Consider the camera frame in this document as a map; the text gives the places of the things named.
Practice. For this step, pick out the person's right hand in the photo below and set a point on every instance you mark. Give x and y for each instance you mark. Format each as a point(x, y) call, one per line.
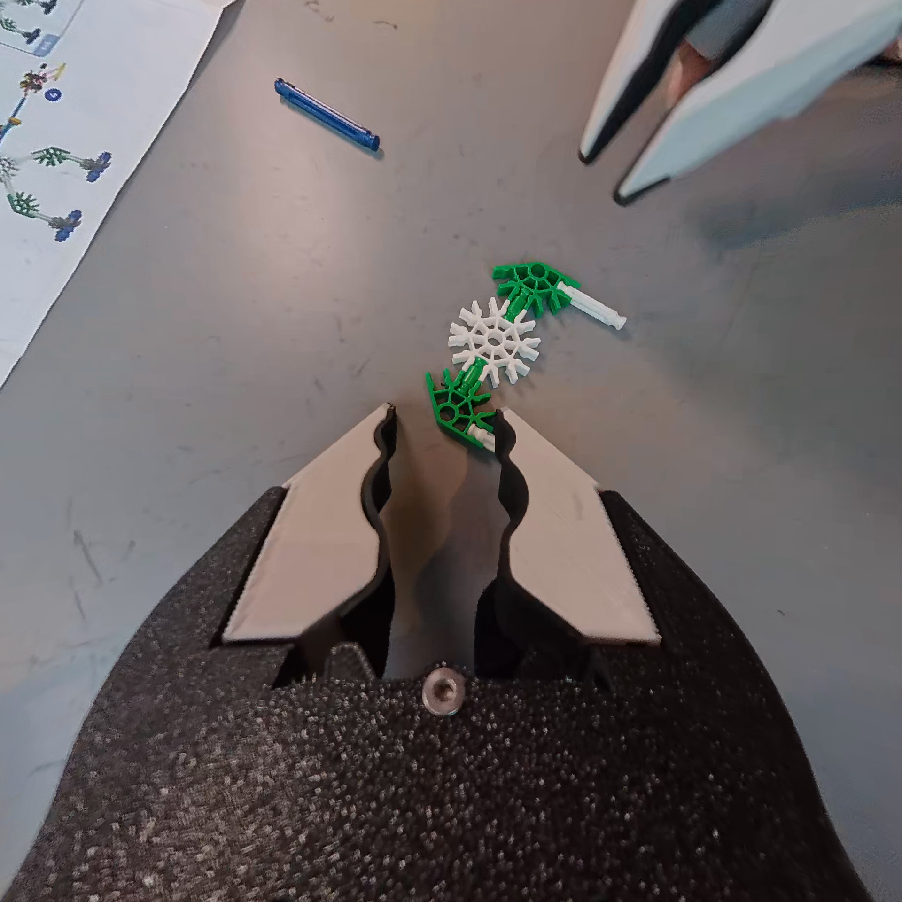
point(687, 71)

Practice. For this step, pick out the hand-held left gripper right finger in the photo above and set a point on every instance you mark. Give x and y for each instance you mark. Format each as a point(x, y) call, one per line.
point(578, 564)

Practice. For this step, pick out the white snowflake toy connector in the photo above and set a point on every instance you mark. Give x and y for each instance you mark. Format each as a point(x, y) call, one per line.
point(493, 340)

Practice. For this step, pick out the toy instruction poster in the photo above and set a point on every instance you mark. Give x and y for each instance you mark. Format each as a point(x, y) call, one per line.
point(57, 254)

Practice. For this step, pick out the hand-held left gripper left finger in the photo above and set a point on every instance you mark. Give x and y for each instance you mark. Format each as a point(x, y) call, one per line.
point(303, 564)

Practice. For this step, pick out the short white toy rod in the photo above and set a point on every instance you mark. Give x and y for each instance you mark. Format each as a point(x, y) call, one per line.
point(595, 309)
point(484, 437)

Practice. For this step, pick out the grey desk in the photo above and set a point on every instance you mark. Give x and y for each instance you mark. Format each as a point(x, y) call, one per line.
point(733, 423)

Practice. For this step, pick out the green toy connector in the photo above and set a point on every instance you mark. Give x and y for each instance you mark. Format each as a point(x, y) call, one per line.
point(533, 286)
point(458, 399)

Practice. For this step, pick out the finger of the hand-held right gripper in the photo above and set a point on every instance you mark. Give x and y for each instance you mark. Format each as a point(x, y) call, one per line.
point(789, 71)
point(634, 71)

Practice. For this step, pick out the blue toy rod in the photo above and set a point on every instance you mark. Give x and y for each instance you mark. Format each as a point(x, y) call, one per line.
point(327, 114)

